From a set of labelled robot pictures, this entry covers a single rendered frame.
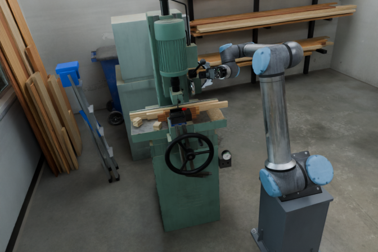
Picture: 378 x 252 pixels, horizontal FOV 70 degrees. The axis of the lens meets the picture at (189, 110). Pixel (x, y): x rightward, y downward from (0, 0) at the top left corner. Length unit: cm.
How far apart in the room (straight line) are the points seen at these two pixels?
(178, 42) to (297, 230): 130
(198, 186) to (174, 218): 33
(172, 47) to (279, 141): 76
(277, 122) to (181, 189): 93
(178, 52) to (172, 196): 101
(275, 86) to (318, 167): 47
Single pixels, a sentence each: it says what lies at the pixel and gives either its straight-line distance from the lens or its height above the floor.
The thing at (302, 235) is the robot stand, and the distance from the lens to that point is 190.
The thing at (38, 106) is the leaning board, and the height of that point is 79.
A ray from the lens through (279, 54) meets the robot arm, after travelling 126.
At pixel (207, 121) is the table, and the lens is 169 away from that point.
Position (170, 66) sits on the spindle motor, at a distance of 158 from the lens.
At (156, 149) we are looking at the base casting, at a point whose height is 77.
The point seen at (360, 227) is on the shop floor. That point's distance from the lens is 247.
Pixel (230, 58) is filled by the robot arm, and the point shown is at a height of 123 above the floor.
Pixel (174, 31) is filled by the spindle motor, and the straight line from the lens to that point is 153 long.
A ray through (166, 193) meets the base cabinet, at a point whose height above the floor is 39.
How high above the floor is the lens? 175
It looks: 27 degrees down
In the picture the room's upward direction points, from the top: 5 degrees counter-clockwise
